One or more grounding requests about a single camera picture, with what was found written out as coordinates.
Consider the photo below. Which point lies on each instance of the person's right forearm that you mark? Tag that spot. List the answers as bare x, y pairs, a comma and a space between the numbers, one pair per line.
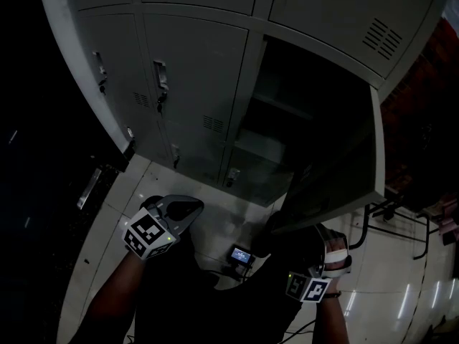
331, 321

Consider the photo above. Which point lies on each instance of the person's left forearm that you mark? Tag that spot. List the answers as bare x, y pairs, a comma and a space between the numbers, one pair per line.
111, 299

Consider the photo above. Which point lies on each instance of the black wristband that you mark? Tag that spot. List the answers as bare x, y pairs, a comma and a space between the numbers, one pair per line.
332, 294

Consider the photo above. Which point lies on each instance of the small device with lit screen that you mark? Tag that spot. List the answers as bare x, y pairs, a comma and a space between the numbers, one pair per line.
241, 254

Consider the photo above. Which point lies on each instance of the person's right hand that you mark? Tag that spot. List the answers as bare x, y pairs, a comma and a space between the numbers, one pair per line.
336, 246

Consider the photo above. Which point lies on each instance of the pink object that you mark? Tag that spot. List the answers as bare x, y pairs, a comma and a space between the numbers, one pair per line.
451, 217

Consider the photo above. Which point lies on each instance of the black metal frame legs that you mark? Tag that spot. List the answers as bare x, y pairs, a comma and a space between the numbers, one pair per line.
385, 228

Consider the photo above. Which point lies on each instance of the grey locker shelf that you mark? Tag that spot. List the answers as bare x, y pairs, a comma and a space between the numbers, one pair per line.
281, 106

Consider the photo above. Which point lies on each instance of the person's black clothing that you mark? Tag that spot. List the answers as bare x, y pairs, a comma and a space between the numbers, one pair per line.
222, 306

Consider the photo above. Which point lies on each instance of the grey metal locker cabinet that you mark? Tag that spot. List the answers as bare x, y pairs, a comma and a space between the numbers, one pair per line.
201, 48

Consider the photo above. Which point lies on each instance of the grey metal locker door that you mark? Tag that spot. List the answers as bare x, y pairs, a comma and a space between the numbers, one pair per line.
340, 177

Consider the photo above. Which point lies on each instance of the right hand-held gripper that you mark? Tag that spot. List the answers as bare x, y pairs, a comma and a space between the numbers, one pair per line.
311, 288

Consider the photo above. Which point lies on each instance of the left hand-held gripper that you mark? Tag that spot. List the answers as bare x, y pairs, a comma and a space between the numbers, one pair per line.
147, 233

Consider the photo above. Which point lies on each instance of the black key in lock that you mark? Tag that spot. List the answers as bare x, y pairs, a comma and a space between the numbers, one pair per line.
161, 103
102, 87

